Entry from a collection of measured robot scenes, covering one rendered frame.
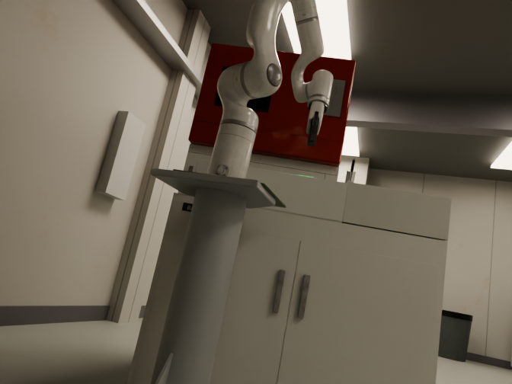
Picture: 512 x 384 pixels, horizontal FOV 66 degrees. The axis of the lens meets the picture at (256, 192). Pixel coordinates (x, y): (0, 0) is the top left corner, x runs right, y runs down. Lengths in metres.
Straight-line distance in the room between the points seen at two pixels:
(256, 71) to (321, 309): 0.79
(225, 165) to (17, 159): 1.86
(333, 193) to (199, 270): 0.56
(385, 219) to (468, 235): 6.57
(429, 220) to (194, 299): 0.82
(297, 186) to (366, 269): 0.37
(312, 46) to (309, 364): 1.13
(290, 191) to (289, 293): 0.35
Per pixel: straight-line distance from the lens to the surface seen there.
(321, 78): 1.64
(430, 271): 1.43
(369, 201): 1.42
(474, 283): 7.87
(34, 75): 2.92
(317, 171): 2.07
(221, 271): 1.13
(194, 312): 1.12
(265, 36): 1.35
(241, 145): 1.20
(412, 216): 1.44
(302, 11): 1.61
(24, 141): 2.86
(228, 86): 1.32
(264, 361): 1.38
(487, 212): 8.11
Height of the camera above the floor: 0.57
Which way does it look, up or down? 13 degrees up
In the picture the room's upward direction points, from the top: 11 degrees clockwise
